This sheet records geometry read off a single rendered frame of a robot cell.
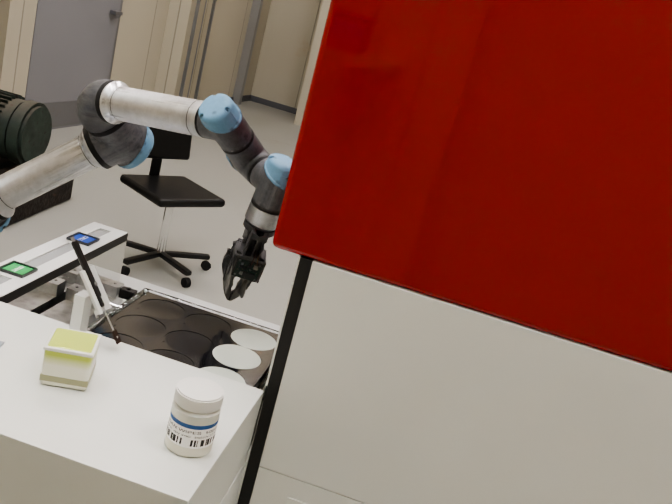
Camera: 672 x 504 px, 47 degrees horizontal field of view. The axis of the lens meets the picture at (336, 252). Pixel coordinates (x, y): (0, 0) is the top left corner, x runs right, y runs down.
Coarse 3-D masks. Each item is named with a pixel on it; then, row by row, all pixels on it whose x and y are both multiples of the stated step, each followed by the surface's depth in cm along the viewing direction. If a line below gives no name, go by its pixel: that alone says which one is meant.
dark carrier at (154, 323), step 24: (120, 312) 165; (144, 312) 168; (168, 312) 171; (192, 312) 174; (120, 336) 155; (144, 336) 158; (168, 336) 160; (192, 336) 163; (216, 336) 166; (192, 360) 153; (216, 360) 156; (264, 360) 161
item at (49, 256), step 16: (96, 224) 194; (64, 240) 179; (112, 240) 187; (16, 256) 163; (32, 256) 166; (48, 256) 169; (64, 256) 170; (0, 272) 154; (48, 272) 160; (0, 288) 148; (16, 288) 150
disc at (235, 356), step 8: (216, 352) 159; (224, 352) 160; (232, 352) 160; (240, 352) 161; (248, 352) 162; (224, 360) 156; (232, 360) 157; (240, 360) 158; (248, 360) 159; (256, 360) 160; (240, 368) 155; (248, 368) 156
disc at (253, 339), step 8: (232, 336) 168; (240, 336) 169; (248, 336) 170; (256, 336) 171; (264, 336) 172; (240, 344) 165; (248, 344) 166; (256, 344) 167; (264, 344) 168; (272, 344) 169
